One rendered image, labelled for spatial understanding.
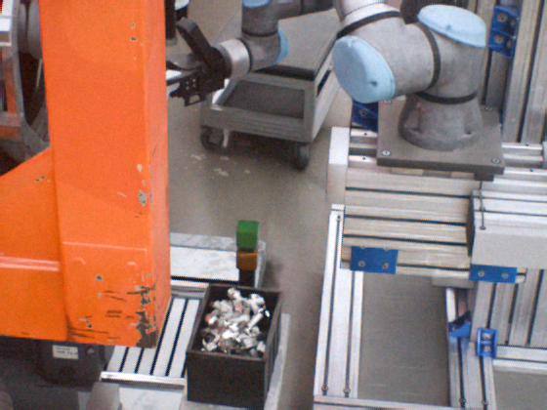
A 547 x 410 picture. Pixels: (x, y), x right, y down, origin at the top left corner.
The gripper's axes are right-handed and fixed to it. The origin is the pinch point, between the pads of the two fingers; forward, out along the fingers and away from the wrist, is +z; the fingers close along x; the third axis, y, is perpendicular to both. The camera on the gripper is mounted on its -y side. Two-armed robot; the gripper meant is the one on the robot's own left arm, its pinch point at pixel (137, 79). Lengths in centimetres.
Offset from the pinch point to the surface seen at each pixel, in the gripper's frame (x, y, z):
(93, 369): -12, 54, 20
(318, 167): 55, 83, -99
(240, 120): 73, 70, -82
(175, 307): 19, 77, -20
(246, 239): -33.8, 18.6, -0.8
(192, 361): -46, 28, 20
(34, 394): -3, 63, 29
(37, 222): -22.1, 6.8, 34.5
